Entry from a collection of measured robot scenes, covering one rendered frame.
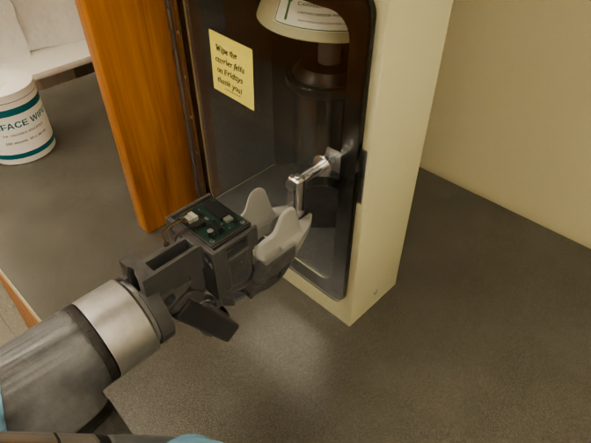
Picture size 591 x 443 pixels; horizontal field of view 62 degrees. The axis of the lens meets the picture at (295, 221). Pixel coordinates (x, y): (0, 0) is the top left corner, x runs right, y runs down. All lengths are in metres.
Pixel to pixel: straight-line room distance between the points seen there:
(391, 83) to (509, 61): 0.43
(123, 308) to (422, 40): 0.36
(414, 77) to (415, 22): 0.06
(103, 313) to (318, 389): 0.33
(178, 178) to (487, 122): 0.55
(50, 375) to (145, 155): 0.46
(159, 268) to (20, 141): 0.73
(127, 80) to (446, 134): 0.58
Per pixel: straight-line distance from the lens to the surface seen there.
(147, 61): 0.75
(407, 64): 0.51
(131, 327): 0.43
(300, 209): 0.54
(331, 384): 0.67
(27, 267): 0.90
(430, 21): 0.52
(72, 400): 0.43
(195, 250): 0.44
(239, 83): 0.61
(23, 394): 0.42
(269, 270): 0.50
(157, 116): 0.79
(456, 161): 1.01
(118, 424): 0.45
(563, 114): 0.90
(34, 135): 1.12
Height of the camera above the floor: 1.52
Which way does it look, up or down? 42 degrees down
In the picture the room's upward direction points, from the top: straight up
